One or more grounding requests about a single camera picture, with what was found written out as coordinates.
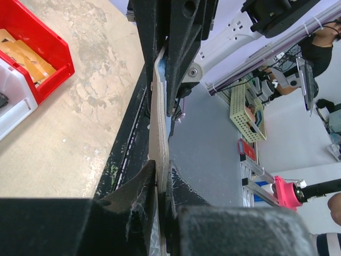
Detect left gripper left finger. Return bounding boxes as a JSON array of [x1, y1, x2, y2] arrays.
[[1, 161, 156, 255]]

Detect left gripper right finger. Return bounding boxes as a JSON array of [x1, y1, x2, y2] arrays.
[[165, 163, 317, 255]]

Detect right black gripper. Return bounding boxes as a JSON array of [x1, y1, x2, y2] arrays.
[[126, 0, 219, 187]]

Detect grey card holder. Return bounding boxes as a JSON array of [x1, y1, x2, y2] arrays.
[[149, 45, 169, 255]]

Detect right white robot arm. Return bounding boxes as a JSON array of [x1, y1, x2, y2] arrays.
[[126, 1, 316, 192]]

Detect red tool on shelf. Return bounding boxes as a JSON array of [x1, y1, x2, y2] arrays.
[[237, 139, 259, 164]]

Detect pink clamp fixture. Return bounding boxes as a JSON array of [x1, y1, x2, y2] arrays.
[[241, 174, 341, 213]]

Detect yellow perforated basket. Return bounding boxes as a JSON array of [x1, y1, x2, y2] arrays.
[[230, 79, 266, 143]]

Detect person in striped shirt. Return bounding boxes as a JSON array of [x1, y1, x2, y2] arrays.
[[310, 192, 341, 256]]

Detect red plastic bin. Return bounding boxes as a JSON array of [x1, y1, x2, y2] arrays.
[[1, 0, 75, 104]]

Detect person in black shirt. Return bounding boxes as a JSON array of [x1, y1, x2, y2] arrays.
[[257, 20, 341, 97]]

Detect wooden pieces in red bin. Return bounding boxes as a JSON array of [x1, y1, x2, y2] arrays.
[[1, 29, 56, 87]]

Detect white plastic bin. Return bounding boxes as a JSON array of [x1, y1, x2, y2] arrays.
[[1, 60, 38, 139]]

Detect black object in white bin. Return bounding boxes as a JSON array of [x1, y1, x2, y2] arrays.
[[0, 93, 9, 108]]

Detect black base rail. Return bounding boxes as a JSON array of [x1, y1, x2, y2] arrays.
[[93, 68, 150, 201]]

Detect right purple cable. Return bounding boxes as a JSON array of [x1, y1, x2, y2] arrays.
[[173, 97, 189, 125]]

